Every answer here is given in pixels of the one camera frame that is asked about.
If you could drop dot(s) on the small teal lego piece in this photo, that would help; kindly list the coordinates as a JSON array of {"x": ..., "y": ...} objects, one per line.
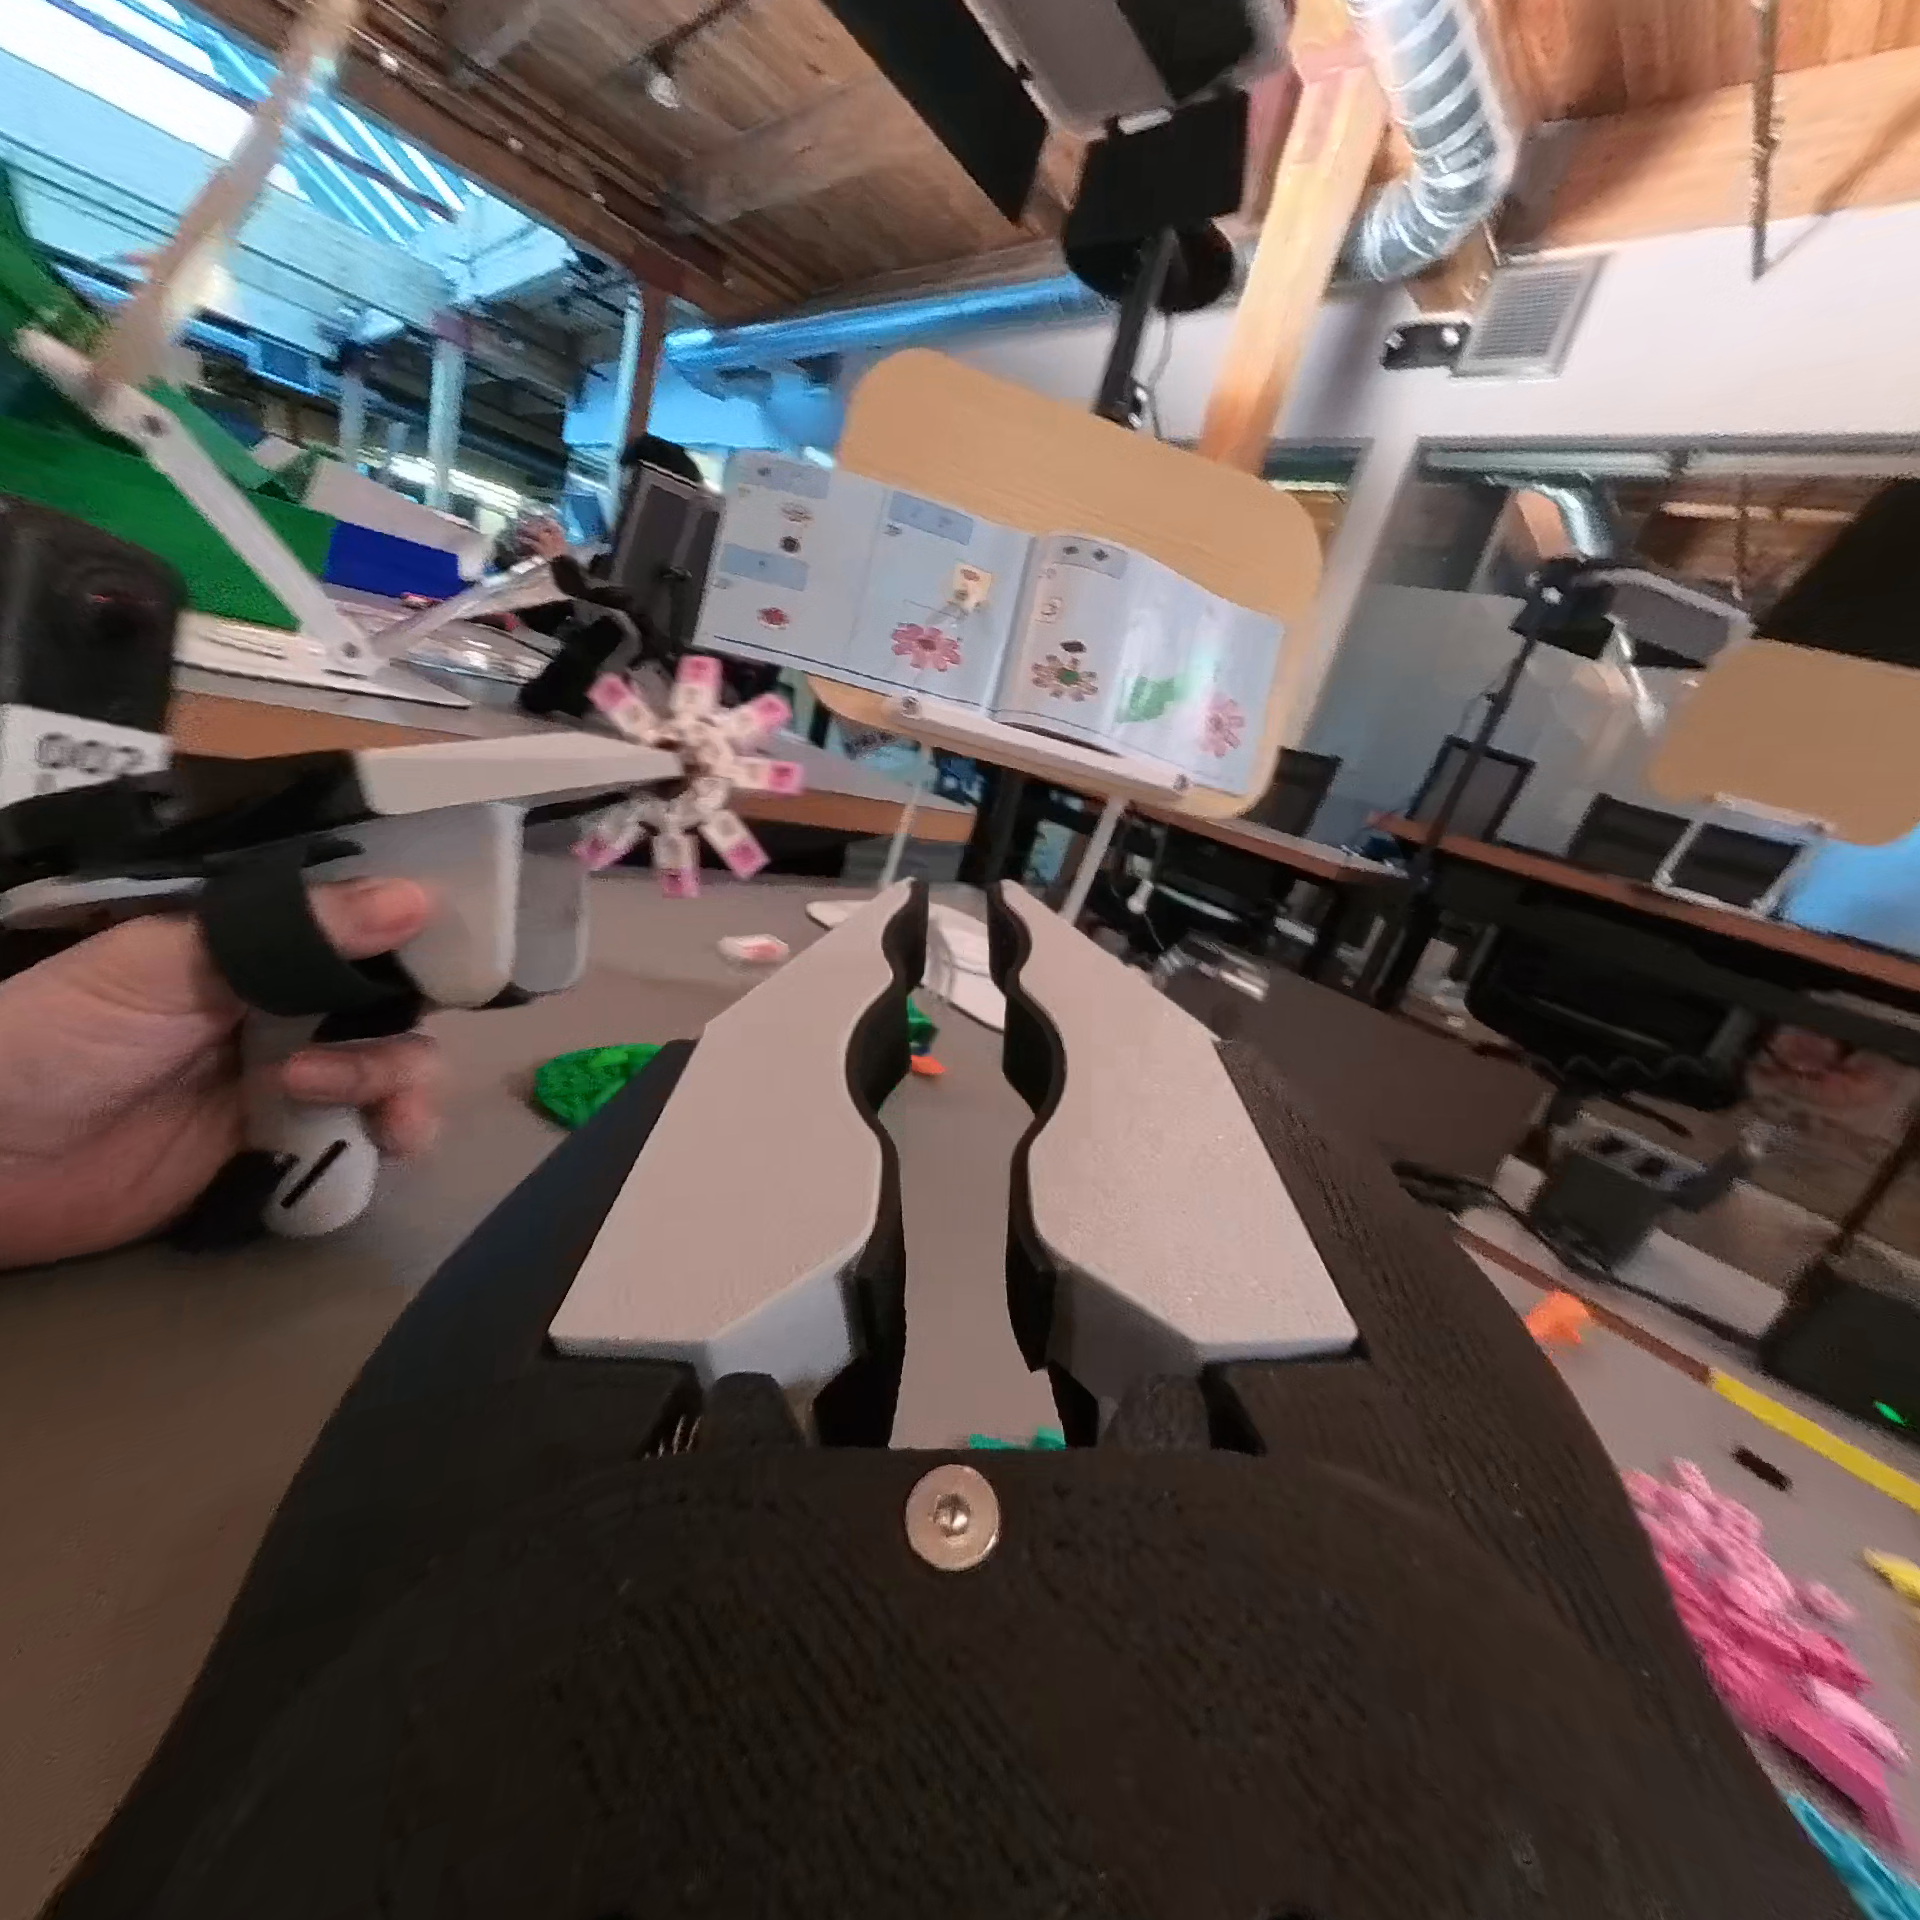
[{"x": 1019, "y": 1440}]

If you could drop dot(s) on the tan board stand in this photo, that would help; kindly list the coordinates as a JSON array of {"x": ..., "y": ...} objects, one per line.
[{"x": 1785, "y": 734}]

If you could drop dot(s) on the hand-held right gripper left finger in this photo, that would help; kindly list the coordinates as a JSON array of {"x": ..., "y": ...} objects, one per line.
[{"x": 735, "y": 1186}]

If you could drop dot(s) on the wood edged side table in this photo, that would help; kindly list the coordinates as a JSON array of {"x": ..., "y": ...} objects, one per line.
[{"x": 856, "y": 810}]

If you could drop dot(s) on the black power bank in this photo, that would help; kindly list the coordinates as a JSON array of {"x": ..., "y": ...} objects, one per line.
[{"x": 1839, "y": 1328}]

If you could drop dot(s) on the yellow strip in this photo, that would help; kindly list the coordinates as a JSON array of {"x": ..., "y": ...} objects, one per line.
[{"x": 1799, "y": 1424}]

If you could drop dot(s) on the wall vent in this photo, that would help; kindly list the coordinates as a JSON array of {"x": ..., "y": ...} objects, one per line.
[{"x": 1530, "y": 311}]

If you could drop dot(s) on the black charger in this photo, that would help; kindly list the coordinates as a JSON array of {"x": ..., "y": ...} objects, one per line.
[{"x": 1621, "y": 1194}]

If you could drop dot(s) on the silver air duct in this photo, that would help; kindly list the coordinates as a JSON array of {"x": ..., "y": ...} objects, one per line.
[{"x": 1440, "y": 150}]

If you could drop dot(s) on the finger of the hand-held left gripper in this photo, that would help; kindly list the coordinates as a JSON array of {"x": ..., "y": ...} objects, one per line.
[
  {"x": 552, "y": 923},
  {"x": 494, "y": 774}
]

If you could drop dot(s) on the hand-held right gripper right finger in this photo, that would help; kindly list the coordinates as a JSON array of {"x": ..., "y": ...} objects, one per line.
[{"x": 1185, "y": 1186}]

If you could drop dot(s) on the pile of yellow lego pieces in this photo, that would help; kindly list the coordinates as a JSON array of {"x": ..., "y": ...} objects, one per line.
[{"x": 1898, "y": 1573}]

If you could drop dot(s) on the pile of pink lego pieces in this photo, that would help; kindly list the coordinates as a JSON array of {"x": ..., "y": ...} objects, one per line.
[{"x": 1757, "y": 1636}]

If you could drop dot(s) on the person's left hand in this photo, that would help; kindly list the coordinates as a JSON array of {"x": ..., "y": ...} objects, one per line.
[{"x": 106, "y": 1088}]

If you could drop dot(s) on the green lego plant model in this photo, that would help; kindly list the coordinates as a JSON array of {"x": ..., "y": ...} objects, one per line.
[{"x": 593, "y": 1077}]

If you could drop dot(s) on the lego instruction booklet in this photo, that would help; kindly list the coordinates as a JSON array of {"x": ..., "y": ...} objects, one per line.
[{"x": 1141, "y": 646}]

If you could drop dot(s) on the pink lego flower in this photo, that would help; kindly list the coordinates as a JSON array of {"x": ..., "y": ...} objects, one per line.
[{"x": 705, "y": 750}]

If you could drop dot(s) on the grey device on tripod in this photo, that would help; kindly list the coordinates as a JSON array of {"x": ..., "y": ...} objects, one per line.
[{"x": 1650, "y": 600}]

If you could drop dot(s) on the small white packet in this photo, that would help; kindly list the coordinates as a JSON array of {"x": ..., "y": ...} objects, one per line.
[{"x": 751, "y": 948}]

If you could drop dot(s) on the overhead black camera rig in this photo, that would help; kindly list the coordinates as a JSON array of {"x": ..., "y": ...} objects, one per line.
[{"x": 1154, "y": 135}]

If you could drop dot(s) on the green lego baseplates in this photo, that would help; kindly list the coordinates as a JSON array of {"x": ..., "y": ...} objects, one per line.
[{"x": 89, "y": 488}]

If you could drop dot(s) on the background desk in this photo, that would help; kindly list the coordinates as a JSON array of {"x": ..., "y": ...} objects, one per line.
[{"x": 1650, "y": 896}]

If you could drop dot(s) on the pile of teal lego pieces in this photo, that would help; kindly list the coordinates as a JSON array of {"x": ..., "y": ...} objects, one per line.
[{"x": 1853, "y": 1868}]

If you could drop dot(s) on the orange brick separator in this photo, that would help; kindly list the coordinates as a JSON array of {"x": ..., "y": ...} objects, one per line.
[{"x": 1560, "y": 1319}]

